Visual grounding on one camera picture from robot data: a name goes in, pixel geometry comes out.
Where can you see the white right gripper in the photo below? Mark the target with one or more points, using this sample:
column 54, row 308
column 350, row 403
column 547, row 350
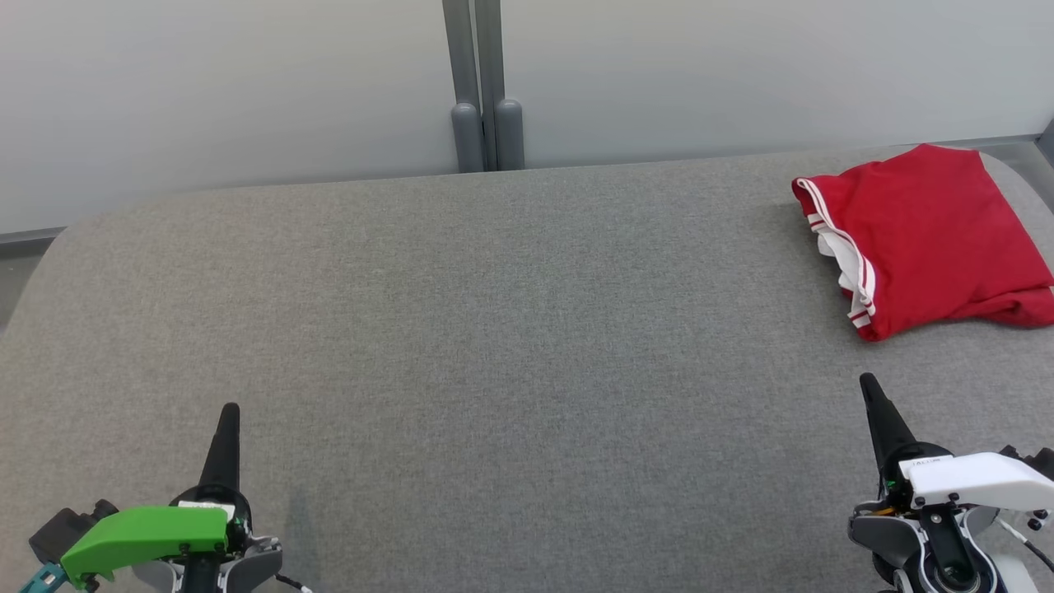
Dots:
column 980, row 478

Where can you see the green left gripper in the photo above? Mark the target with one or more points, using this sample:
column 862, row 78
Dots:
column 140, row 535

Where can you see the red jersey with white sleeves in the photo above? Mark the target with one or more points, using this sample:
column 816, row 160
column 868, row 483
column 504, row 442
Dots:
column 930, row 231

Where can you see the grey fabric sofa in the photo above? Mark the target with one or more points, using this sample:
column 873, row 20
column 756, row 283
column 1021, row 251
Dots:
column 494, row 371

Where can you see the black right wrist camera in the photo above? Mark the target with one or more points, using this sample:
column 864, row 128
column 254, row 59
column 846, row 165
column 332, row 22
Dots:
column 1029, row 463

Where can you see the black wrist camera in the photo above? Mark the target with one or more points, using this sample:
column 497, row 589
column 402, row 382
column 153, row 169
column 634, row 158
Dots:
column 66, row 531
column 1029, row 463

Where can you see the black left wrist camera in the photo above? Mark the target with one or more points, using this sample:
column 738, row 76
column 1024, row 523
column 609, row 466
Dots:
column 66, row 531

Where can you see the grey wall skirting rail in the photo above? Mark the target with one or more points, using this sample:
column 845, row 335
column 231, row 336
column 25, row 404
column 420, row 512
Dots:
column 29, row 239
column 1009, row 141

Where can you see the grey partition post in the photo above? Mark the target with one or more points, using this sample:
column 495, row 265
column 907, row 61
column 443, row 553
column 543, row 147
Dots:
column 496, row 49
column 459, row 49

